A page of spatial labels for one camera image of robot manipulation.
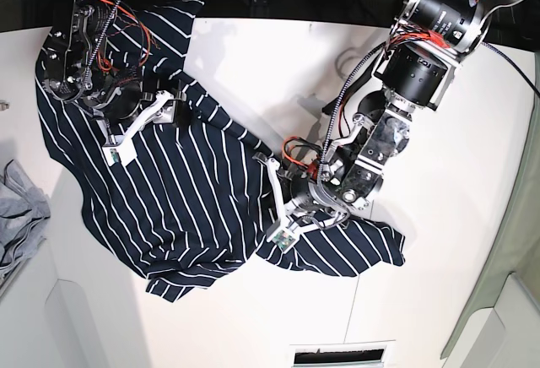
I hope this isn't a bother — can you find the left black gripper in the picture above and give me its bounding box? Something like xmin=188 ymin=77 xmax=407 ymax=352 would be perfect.
xmin=280 ymin=165 xmax=337 ymax=216

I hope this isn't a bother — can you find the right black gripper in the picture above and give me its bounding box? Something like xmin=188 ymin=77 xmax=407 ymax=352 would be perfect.
xmin=90 ymin=83 xmax=190 ymax=128

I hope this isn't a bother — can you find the navy white striped t-shirt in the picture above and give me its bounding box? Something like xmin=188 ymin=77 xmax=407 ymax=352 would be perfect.
xmin=35 ymin=0 xmax=405 ymax=302

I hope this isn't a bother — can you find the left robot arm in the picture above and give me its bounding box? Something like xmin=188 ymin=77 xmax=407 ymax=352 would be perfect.
xmin=275 ymin=0 xmax=524 ymax=216

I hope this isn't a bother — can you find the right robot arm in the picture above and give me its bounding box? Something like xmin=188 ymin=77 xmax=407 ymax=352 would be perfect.
xmin=42 ymin=0 xmax=192 ymax=129

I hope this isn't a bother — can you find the white vent slot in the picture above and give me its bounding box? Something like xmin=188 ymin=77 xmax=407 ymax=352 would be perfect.
xmin=288 ymin=340 xmax=396 ymax=367

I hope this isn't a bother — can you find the grey clothes pile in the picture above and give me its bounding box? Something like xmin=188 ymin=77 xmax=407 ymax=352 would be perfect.
xmin=1 ymin=160 xmax=51 ymax=279

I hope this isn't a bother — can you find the grey-green side panel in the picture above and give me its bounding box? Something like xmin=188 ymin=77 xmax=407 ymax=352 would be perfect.
xmin=439 ymin=51 xmax=540 ymax=359

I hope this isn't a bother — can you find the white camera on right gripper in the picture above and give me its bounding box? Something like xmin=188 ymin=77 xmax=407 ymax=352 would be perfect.
xmin=96 ymin=89 xmax=173 ymax=166

